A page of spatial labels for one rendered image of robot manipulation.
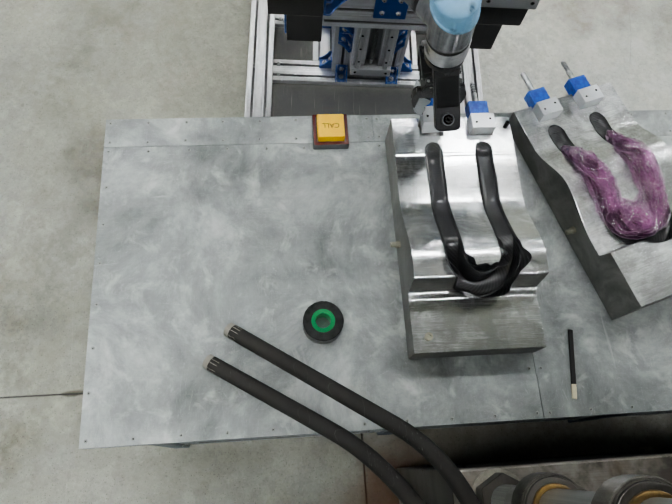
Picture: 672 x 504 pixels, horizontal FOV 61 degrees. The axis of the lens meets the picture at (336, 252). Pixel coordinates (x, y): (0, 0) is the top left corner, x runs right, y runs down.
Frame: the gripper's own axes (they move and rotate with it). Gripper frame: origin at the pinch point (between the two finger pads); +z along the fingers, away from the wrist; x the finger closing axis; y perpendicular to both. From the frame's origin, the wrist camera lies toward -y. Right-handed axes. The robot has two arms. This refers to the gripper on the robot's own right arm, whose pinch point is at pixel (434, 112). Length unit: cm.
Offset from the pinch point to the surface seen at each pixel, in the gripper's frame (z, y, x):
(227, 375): -2, -50, 44
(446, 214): 3.0, -20.9, -0.6
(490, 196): 5.8, -17.0, -10.5
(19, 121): 84, 50, 142
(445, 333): 1.9, -44.8, 2.2
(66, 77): 88, 69, 127
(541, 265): -1.2, -33.5, -16.7
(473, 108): 5.8, 2.9, -9.3
